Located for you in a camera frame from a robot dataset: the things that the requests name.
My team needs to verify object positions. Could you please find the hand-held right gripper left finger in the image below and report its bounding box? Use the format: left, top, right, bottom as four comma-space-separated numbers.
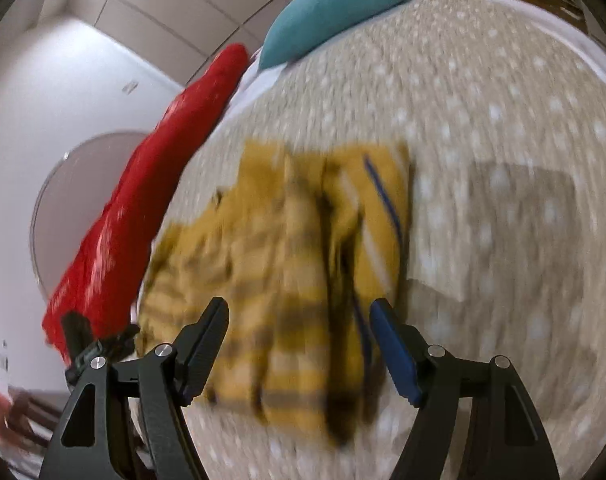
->
39, 296, 230, 480

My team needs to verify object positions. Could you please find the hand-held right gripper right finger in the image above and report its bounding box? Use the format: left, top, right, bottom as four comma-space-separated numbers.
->
369, 297, 561, 480

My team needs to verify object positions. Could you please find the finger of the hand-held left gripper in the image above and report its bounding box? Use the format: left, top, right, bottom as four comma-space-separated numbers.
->
60, 310, 140, 386

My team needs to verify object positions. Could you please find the yellow striped garment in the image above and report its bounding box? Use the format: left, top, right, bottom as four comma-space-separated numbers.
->
135, 140, 416, 446

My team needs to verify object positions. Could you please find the round mirror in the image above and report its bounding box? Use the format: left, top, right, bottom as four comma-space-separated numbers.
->
30, 130, 151, 301

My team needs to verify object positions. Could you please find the red pillow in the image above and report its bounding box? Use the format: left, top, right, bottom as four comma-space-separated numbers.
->
42, 44, 251, 361

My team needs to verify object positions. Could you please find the beige dotted quilt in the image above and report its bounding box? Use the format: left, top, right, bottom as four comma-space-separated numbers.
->
133, 0, 606, 480

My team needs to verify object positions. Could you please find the teal pillow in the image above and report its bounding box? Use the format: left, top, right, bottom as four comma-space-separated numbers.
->
258, 0, 411, 72

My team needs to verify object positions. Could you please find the white fleece blanket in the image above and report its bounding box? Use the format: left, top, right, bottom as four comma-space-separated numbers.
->
385, 0, 606, 86

